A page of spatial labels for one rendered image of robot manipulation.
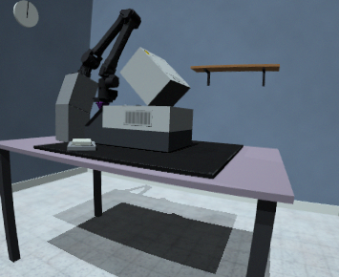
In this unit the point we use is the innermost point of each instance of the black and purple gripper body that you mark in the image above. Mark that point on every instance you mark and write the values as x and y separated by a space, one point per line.
102 96

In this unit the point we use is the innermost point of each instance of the white multi-well plate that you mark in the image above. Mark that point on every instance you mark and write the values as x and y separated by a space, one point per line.
81 141

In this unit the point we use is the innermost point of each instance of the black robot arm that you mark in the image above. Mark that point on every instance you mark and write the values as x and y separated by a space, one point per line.
124 28

